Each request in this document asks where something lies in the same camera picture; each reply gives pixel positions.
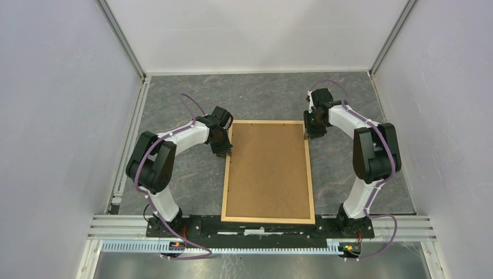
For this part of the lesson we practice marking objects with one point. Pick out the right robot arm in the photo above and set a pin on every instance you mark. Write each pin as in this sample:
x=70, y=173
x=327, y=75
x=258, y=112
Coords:
x=375, y=156

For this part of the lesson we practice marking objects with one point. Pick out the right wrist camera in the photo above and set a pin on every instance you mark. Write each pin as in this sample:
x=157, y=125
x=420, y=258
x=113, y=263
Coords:
x=310, y=101

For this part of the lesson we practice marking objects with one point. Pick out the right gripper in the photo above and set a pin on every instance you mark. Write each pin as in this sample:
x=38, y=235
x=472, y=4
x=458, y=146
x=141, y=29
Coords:
x=308, y=130

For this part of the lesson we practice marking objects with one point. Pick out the white slotted cable duct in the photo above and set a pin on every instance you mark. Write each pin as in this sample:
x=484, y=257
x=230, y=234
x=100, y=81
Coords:
x=177, y=248

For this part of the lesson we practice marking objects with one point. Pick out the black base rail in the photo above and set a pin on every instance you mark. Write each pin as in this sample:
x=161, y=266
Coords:
x=209, y=231

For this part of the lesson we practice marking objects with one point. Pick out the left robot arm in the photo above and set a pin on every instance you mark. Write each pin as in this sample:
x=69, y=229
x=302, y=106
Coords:
x=151, y=163

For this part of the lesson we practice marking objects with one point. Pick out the brown backing board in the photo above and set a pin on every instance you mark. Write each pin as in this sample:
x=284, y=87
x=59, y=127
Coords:
x=268, y=175

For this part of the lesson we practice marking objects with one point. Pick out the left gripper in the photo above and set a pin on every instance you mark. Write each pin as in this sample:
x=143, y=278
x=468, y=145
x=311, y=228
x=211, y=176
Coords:
x=226, y=149

